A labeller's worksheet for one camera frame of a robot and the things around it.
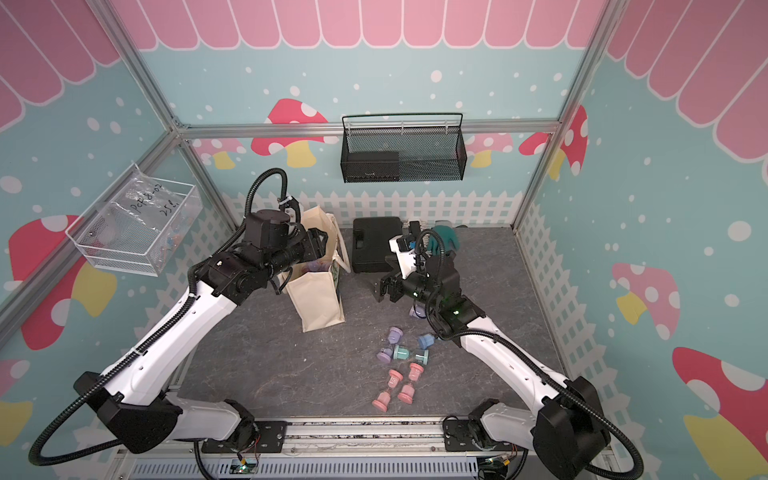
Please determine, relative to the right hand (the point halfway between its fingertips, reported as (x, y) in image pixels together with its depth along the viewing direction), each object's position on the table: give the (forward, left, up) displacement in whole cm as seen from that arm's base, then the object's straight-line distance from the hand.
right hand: (374, 267), depth 72 cm
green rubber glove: (+39, -27, -31) cm, 56 cm away
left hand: (+5, +13, +4) cm, 15 cm away
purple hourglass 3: (+3, -12, -27) cm, 29 cm away
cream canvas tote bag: (+1, +17, -8) cm, 18 cm away
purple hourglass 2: (-12, -2, -26) cm, 29 cm away
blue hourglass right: (-7, -14, -27) cm, 31 cm away
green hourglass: (-11, -6, -26) cm, 29 cm away
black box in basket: (+33, +1, +7) cm, 33 cm away
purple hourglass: (-5, -5, -26) cm, 27 cm away
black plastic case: (+27, +4, -21) cm, 35 cm away
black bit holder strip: (+42, -13, -28) cm, 52 cm away
